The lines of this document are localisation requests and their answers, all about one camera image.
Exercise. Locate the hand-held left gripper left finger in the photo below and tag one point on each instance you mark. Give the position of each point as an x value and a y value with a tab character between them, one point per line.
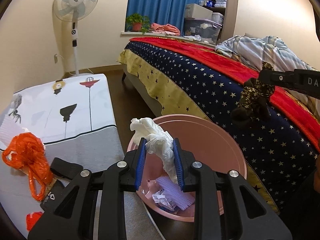
140	165

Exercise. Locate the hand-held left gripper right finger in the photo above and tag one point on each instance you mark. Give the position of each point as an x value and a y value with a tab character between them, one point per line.
178	165

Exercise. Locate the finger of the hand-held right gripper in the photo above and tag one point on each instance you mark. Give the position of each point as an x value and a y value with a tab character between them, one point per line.
277	78

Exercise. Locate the purple ribbed foam sheet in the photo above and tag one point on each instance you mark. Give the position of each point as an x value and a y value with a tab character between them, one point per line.
175	192

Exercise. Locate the white plastic bag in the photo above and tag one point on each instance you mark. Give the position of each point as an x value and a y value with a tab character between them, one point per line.
160	140

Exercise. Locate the black gold patterned cloth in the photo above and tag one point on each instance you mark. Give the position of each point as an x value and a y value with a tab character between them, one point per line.
250	97

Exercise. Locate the silver foil wrapper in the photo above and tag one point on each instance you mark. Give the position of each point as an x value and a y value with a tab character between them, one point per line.
162	200

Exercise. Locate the pink plastic bin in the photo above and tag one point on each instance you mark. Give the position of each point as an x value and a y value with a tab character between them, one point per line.
212	142

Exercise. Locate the blue plastic bag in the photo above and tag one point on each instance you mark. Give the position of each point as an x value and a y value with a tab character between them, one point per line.
176	207

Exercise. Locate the black packet with white symbol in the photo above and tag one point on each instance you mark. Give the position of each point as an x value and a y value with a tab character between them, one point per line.
53	197

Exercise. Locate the orange plastic bag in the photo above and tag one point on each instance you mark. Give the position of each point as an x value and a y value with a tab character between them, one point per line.
22	150

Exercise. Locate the red plastic bag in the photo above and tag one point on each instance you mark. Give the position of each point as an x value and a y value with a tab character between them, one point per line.
33	221

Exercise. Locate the white ribbed foam sheet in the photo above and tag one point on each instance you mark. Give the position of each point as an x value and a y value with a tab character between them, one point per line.
10	132

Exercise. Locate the blue white striped quilt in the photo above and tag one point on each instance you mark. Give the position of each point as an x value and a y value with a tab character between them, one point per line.
250	52

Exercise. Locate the bed with starry blanket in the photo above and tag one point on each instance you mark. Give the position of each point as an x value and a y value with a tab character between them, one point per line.
200	80

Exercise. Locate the wooden bookshelf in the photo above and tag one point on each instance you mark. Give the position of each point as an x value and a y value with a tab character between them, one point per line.
232	10

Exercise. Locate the small clear lidded container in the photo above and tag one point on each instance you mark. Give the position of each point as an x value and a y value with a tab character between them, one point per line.
218	18

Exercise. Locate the white cloth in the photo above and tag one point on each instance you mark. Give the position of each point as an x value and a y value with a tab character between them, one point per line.
200	38

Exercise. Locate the clear storage box purple lid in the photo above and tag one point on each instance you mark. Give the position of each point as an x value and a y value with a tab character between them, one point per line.
200	30

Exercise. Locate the stack of white blue packets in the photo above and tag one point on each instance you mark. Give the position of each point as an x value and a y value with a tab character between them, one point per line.
220	2

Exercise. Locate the grey white box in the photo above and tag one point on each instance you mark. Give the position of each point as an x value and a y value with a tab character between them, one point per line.
198	11

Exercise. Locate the pink folded clothes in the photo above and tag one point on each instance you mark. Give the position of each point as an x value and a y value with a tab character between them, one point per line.
165	28

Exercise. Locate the blue curtain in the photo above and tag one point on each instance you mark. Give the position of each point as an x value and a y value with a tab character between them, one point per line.
162	5

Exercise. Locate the potted green plant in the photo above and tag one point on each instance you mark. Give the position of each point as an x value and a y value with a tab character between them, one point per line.
137	26

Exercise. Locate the white standing fan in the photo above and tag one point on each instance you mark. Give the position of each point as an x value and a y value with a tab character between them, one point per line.
75	2

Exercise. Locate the white wall outlet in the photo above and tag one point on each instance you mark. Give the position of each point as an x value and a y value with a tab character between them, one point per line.
56	58

